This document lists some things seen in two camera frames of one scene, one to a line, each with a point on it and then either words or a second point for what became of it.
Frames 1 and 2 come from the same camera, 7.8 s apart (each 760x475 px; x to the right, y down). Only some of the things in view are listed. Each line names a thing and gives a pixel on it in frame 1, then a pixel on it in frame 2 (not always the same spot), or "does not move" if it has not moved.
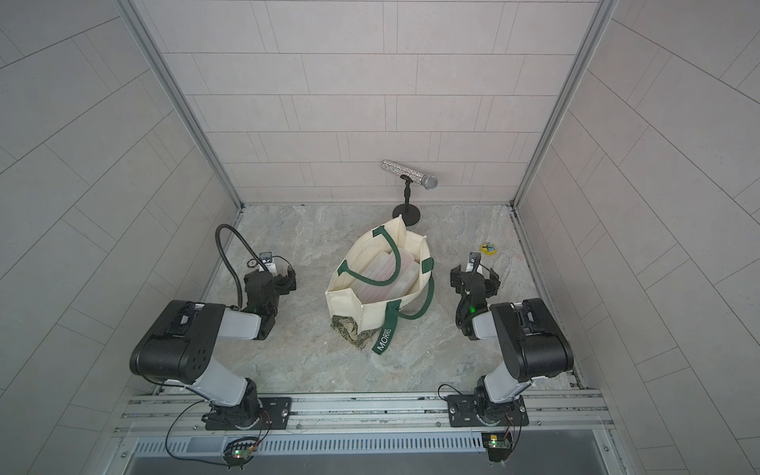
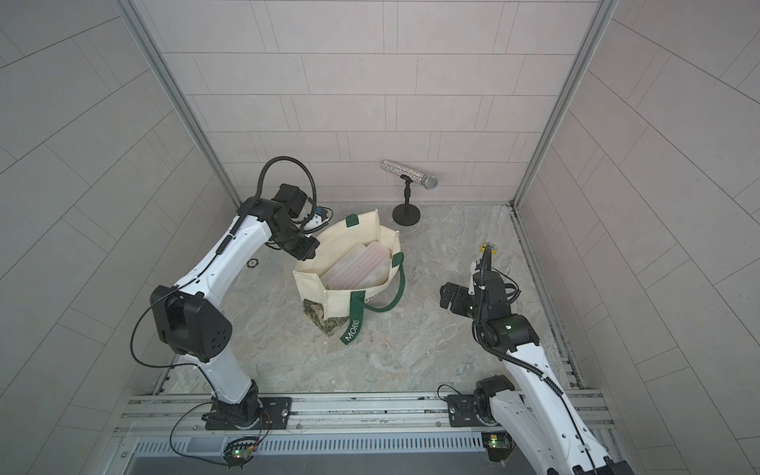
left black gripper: (284, 282) to (308, 251)
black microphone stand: (410, 213) does not move
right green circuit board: (498, 444) does not move
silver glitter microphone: (427, 181) does not move
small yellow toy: (488, 248) does not move
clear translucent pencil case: (407, 281) to (376, 276)
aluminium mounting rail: (361, 413) does not move
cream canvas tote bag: (391, 274) to (355, 263)
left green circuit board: (237, 452) does not move
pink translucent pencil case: (380, 265) to (359, 267)
